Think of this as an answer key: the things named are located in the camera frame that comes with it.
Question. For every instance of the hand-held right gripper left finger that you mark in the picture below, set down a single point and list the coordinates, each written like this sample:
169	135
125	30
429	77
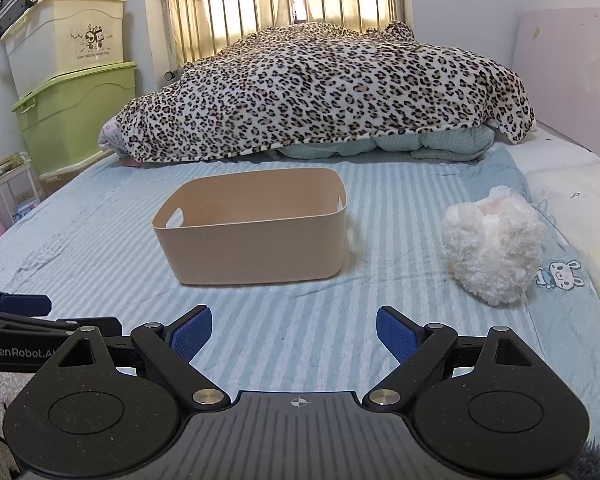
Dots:
192	334

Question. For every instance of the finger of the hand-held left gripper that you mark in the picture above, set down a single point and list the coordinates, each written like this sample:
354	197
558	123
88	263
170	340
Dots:
102	326
22	304

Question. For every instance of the white pillow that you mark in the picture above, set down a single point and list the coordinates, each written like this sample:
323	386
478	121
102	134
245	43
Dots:
585	200

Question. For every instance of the pale pink board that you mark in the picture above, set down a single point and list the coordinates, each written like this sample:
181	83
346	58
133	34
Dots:
565	85

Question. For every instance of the leopard print blanket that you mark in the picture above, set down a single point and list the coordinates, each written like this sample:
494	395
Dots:
330	95

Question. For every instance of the blue striped bed sheet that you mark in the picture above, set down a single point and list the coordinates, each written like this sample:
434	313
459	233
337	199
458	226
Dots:
105	240

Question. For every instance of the green plastic storage bin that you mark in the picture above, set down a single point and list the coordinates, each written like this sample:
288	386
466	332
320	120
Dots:
75	120

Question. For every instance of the metal bed rail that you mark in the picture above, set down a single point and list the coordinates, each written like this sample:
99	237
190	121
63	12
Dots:
230	10

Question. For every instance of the light blue rabbit print blanket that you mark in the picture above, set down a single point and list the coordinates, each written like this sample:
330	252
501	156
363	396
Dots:
565	320

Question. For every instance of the white plush toy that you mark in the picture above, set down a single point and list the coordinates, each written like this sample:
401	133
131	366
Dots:
490	255

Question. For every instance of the pink floral cloth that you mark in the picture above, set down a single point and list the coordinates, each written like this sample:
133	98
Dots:
111	135

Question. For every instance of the cream plastic storage bin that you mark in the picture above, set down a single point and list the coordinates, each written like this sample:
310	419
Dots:
65	40

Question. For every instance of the pale blue checked quilt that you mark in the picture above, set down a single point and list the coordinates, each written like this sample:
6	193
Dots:
430	142

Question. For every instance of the beige plastic basket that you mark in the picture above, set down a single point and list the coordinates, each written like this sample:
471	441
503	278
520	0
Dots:
250	250

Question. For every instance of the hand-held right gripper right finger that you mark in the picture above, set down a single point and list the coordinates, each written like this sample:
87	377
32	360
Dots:
397	332

